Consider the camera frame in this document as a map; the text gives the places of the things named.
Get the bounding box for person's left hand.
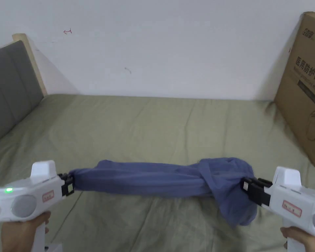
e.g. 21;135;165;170
1;211;52;252

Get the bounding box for grey padded headboard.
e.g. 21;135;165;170
0;33;48;148

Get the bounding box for person's right hand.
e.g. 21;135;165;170
279;227;315;252

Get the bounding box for bed with pale green sheet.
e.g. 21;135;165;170
0;93;315;252

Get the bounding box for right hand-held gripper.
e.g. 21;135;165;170
242;166;315;252

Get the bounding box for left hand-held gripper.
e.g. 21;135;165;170
0;160;75;252

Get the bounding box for dark blue shirt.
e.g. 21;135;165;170
68;157;258;228

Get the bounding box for brown cardboard carton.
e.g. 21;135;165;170
274;11;315;174

